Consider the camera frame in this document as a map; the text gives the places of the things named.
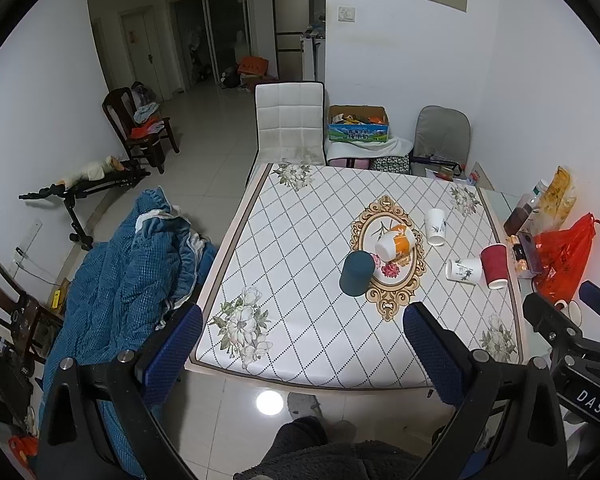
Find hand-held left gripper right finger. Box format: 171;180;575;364
402;301;568;480

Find blue quilted blanket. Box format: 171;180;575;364
39;187;218;478

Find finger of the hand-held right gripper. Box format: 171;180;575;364
579;281;600;326
522;292;584;356

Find brown bottle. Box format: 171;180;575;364
504;195;541;237

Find red paper cup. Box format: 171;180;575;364
480;244;510;289

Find black exercise bench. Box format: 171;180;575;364
19;159;151;251

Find grey padded chair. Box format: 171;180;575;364
411;105;472;179

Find person's legs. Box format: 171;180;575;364
232;416;426;480

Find cardboard box with blue print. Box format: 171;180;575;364
328;105;391;144

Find refrigerator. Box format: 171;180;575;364
272;0;326;82

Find diamond patterned floral tablecloth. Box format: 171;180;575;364
190;162;531;391

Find orange and white cup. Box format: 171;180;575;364
375;226;414;264

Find patterned black and white bag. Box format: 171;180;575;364
370;156;411;173

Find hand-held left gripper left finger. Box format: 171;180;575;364
37;302;204;480

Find white cup with plant print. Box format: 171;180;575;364
445;257;483;285
425;208;449;246

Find yellow snack bag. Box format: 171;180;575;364
535;166;577;233

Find dark wooden chair with clothes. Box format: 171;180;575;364
102;87;180;175

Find teal cup with yellow inside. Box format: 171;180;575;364
339;251;376;297

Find white folded cloth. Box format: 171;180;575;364
325;136;414;162

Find orange box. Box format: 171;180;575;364
237;57;270;77

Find white padded chair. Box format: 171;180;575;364
255;81;326;166

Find small purple box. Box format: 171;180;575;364
516;232;546;277

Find orange plastic bag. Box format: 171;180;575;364
532;212;600;303

